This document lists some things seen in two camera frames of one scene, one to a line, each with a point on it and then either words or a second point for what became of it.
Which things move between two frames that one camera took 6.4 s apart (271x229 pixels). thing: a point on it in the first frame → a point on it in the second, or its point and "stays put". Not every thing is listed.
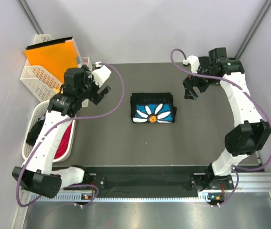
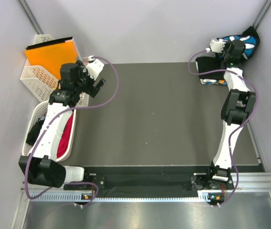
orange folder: (55, 59) stays put
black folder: (48, 43) stays put
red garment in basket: (63, 144) stays put
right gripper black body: (201, 83) → (225, 57)
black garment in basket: (33, 133) stays put
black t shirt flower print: (152, 108) → (250, 39)
